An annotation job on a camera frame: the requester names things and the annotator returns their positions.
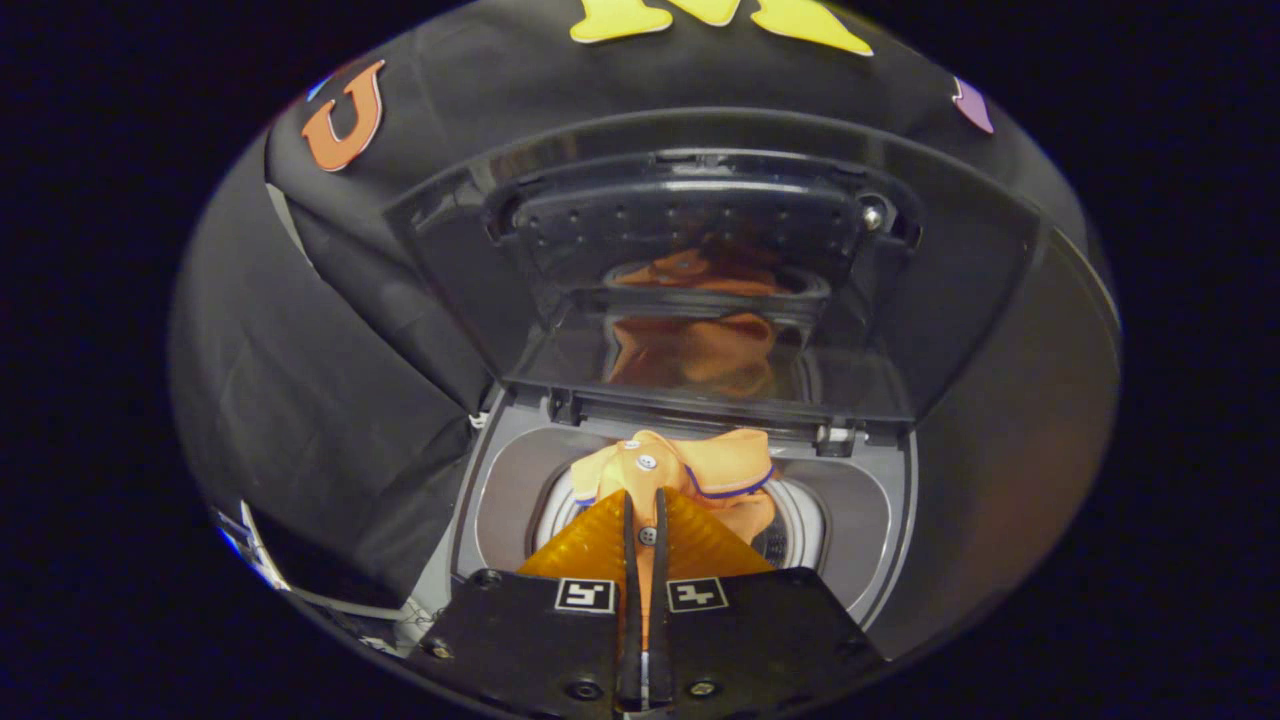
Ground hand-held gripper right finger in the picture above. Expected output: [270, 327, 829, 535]
[647, 489, 887, 712]

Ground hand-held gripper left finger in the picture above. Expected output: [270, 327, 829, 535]
[415, 489, 645, 712]

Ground orange polo shirt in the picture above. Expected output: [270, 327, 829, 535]
[570, 429, 779, 651]

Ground dark glass washing machine lid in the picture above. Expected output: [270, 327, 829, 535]
[384, 107, 1048, 429]

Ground black backdrop cloth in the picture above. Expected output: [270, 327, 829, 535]
[168, 0, 1091, 601]

